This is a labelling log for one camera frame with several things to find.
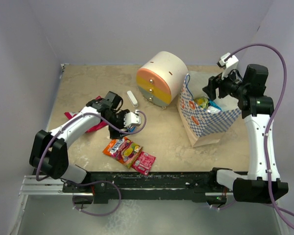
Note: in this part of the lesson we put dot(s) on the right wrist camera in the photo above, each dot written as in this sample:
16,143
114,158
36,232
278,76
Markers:
227,63

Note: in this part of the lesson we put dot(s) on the pink snack bag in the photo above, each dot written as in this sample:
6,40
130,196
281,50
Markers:
87,123

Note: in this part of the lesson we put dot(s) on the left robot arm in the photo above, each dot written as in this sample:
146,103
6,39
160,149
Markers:
49,153

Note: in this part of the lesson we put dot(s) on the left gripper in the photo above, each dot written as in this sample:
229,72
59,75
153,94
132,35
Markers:
114,134

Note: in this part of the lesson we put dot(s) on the blue m&m's packet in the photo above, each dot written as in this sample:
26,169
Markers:
130,129

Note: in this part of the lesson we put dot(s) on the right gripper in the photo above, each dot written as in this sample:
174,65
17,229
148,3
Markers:
215,82

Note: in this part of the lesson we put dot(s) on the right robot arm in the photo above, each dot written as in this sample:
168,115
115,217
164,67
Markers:
262,183

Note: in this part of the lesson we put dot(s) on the small white plastic bar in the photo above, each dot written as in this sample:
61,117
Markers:
132,99

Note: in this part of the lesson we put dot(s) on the orange Fox's candy bag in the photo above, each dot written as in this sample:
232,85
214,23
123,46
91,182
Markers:
123,150

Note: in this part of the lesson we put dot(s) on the small pink candy packet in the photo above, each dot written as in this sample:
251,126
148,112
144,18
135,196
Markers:
143,163

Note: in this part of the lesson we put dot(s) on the checkered paper bag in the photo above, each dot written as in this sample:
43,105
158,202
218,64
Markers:
202,127

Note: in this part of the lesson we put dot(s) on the round mini drawer cabinet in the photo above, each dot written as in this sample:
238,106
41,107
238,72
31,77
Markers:
161,79

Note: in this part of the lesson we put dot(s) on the purple snack bag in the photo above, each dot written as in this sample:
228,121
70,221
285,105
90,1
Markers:
213,110

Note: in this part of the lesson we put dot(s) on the aluminium frame rail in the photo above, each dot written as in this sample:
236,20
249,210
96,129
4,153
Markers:
49,186

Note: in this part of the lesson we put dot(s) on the black table front rail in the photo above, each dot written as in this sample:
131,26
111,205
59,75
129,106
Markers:
100,187

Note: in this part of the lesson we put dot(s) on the large blue snack bag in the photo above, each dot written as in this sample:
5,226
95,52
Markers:
212,103

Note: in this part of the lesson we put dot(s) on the green Fox's candy bag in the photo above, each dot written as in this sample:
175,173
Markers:
202,102

